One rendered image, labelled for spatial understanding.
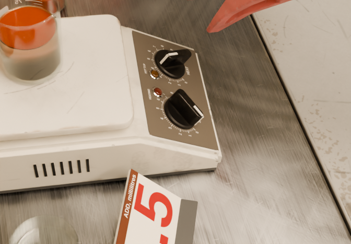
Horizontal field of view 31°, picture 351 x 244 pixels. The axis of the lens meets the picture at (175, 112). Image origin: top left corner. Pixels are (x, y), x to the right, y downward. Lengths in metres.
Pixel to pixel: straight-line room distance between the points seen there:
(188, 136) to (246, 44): 0.17
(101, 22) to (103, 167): 0.13
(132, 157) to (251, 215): 0.12
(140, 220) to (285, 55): 0.26
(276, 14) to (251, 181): 0.22
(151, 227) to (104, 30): 0.17
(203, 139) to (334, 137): 0.14
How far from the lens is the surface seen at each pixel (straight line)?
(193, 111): 0.53
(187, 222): 0.54
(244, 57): 0.66
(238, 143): 0.59
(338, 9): 0.74
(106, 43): 0.54
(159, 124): 0.52
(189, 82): 0.58
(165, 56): 0.56
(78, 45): 0.54
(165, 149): 0.52
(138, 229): 0.51
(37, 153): 0.50
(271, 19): 0.70
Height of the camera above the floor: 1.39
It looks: 54 degrees down
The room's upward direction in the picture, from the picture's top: 6 degrees clockwise
